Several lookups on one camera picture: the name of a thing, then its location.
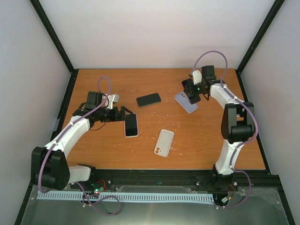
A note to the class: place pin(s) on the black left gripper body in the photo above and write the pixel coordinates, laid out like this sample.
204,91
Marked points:
109,117

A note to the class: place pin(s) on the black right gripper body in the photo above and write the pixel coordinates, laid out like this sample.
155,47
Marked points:
190,89

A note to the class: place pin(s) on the white-edged black phone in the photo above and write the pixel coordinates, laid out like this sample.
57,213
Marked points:
130,125

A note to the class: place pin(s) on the cream phone case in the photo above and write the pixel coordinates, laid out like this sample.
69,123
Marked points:
137,124
164,143

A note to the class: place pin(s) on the red-edged black phone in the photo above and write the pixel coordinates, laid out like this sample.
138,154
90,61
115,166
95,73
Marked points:
192,91

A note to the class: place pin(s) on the green-edged black phone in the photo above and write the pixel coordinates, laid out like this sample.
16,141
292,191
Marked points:
148,100

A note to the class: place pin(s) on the lavender phone case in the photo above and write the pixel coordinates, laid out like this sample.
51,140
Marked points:
183,100

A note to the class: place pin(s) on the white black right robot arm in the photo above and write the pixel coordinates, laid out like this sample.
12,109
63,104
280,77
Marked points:
237,125

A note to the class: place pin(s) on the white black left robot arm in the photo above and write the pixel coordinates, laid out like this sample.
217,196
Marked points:
49,167

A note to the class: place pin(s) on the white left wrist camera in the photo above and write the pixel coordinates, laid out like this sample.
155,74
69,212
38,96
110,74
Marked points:
112,99

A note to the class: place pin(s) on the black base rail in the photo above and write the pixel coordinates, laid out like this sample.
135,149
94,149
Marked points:
197,180

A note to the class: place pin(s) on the black corner frame post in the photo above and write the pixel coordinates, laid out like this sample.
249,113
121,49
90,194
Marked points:
275,8

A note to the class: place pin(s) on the light blue cable duct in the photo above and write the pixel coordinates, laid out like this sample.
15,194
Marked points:
129,197

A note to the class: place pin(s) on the black left frame post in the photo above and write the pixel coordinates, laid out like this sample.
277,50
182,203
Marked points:
52,34

